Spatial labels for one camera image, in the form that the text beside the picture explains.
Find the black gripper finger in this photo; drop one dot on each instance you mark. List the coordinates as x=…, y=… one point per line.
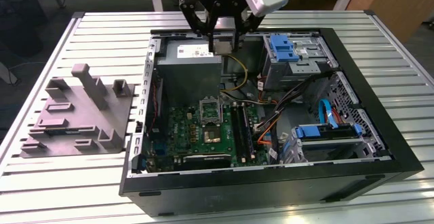
x=248, y=23
x=191, y=15

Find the black graphics card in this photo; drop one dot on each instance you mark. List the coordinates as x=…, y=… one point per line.
x=207, y=159

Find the green motherboard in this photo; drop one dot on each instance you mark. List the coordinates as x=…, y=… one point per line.
x=183, y=132

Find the wooden cabinet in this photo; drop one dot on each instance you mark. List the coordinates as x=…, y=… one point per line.
x=399, y=3

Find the grey power supply unit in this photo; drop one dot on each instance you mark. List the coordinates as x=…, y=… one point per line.
x=185, y=76

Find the silver metal drive cage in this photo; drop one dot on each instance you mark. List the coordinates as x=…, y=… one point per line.
x=304, y=69

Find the blue video port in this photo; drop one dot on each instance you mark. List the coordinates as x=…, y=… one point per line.
x=141, y=165

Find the hard disk in blue carrier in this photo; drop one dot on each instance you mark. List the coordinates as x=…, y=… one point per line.
x=308, y=132

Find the silver disk bay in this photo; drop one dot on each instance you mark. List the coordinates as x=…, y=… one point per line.
x=366, y=145

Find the silver square CPU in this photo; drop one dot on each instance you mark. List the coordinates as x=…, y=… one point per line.
x=223, y=47

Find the black open PC case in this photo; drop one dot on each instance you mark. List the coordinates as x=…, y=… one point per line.
x=236, y=191

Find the blue plastic drive latch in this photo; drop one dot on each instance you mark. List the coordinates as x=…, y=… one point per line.
x=283, y=48

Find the black RAM slot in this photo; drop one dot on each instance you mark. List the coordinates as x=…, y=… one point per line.
x=248, y=137
x=236, y=132

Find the green RAM stick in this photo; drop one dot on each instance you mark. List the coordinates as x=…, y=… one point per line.
x=67, y=132

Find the grey plastic parts rack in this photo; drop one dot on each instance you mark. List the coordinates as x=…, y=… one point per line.
x=88, y=122

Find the CPU socket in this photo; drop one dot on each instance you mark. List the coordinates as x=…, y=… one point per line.
x=211, y=136

